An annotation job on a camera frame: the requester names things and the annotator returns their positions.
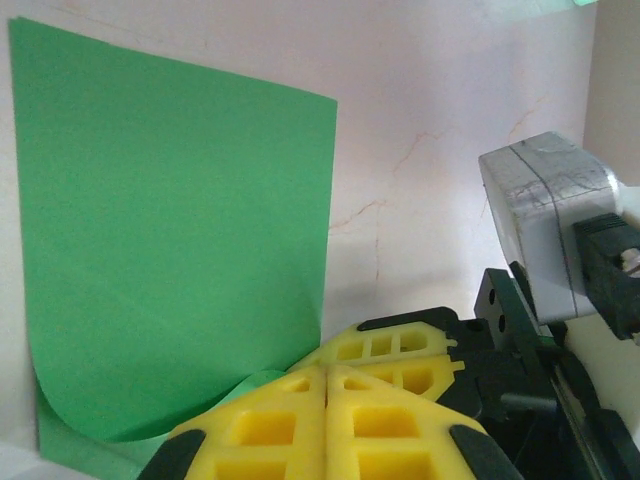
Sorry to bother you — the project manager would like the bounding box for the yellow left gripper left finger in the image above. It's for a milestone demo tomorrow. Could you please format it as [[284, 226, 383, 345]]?
[[135, 364, 329, 480]]

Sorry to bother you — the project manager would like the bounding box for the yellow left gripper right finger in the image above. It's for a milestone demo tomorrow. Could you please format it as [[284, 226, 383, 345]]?
[[327, 365, 524, 480]]

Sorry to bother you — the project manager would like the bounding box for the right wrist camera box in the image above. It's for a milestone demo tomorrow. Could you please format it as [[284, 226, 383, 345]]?
[[478, 131, 626, 325]]

